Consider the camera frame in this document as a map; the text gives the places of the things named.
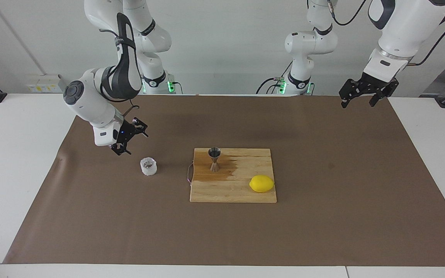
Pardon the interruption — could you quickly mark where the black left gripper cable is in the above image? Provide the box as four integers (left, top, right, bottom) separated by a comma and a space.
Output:
329, 0, 445, 67

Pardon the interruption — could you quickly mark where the brown paper table mat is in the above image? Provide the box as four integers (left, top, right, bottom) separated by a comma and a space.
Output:
3, 94, 445, 267

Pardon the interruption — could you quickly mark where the steel double jigger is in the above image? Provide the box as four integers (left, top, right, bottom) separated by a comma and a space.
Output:
208, 147, 221, 173

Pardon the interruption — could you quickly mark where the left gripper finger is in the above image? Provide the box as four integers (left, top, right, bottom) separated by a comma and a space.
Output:
369, 79, 400, 108
339, 78, 362, 109

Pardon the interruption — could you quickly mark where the white wall outlet strip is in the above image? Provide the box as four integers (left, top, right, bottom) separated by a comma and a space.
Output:
25, 74, 67, 94

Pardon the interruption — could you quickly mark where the clear textured glass cup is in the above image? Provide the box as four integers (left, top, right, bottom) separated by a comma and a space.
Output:
140, 157, 158, 177

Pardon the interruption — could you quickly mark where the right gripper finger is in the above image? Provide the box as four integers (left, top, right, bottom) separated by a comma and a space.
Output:
111, 142, 132, 156
131, 117, 149, 137

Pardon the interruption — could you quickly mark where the wooden cutting board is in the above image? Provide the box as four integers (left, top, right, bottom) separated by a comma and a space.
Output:
187, 148, 277, 203

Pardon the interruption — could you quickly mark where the yellow lemon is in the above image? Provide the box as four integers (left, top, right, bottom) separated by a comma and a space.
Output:
249, 175, 275, 193

